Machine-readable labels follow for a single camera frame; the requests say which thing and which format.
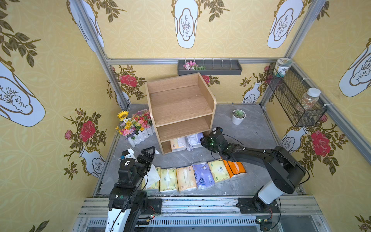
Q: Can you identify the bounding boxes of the white green tissue pack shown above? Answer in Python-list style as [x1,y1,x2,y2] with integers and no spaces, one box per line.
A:
[142,164,161,191]

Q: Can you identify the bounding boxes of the lavender tissue pack bottom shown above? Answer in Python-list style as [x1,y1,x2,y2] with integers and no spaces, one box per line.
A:
[186,132,204,150]

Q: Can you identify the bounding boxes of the yellow green tissue pack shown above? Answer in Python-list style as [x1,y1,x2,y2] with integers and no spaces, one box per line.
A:
[208,160,230,183]

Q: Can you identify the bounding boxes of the beige tissue pack bottom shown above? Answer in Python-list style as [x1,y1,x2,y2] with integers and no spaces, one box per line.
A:
[170,137,186,152]

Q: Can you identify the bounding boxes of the pale yellow tissue pack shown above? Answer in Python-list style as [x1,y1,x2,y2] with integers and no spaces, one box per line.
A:
[159,168,178,193]

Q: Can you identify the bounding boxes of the purple tissue pack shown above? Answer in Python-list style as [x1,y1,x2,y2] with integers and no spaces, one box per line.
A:
[192,161,215,190]

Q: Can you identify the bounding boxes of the beige orange tissue pack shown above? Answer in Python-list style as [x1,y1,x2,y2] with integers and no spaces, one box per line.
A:
[176,165,197,192]

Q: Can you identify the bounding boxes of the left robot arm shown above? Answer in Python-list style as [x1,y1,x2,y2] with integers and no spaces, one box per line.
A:
[105,147,156,232]

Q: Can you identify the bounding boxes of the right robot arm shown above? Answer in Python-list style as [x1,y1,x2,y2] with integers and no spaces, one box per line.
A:
[201,127,307,211]

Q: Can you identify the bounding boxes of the wooden three-tier shelf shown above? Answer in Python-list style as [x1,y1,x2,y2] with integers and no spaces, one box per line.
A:
[145,73,216,155]

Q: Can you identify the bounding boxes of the white picket fence planter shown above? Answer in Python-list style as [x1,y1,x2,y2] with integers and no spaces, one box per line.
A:
[126,125,156,148]

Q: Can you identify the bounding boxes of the artificial flower bouquet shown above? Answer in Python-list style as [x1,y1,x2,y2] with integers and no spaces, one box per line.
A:
[116,109,153,137]

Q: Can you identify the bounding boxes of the small potted cactus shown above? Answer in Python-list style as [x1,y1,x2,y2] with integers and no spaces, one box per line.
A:
[232,109,246,125]

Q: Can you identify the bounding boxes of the pink flowers in tray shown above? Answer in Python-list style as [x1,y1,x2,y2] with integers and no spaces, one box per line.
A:
[183,61,205,70]

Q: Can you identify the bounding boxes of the glass jar white lid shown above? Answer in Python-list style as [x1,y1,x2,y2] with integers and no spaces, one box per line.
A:
[295,88,321,113]

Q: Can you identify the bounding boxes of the patterned jar white lid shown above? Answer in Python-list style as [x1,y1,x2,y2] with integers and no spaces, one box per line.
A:
[272,58,293,77]

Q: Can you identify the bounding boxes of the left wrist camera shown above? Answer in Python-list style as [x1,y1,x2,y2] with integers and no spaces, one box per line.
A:
[120,148,136,160]

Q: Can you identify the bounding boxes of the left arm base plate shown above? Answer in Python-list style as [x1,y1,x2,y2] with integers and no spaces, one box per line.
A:
[139,198,162,215]

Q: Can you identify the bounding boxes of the metal base rail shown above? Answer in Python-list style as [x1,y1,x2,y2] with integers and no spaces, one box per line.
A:
[72,195,331,232]

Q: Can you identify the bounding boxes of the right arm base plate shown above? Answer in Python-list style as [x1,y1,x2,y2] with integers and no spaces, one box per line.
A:
[236,197,281,214]

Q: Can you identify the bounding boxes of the grey wall tray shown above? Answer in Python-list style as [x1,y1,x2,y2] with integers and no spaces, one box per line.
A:
[177,59,243,76]

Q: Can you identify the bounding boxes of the black wire wall basket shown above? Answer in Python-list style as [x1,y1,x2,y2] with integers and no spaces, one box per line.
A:
[266,63,328,127]

